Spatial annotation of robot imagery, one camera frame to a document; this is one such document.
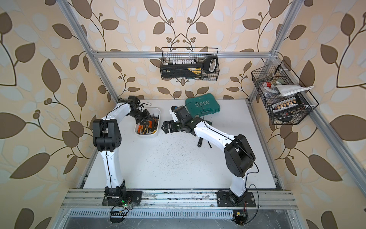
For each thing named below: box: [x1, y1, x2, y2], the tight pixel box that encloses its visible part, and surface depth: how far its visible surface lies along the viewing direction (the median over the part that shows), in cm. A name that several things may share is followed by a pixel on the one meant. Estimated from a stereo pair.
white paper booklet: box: [273, 84, 315, 97], surface depth 64 cm
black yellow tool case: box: [160, 63, 204, 79], surface depth 86 cm
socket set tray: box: [271, 95, 304, 115], surface depth 68 cm
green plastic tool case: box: [185, 93, 221, 118], surface depth 114 cm
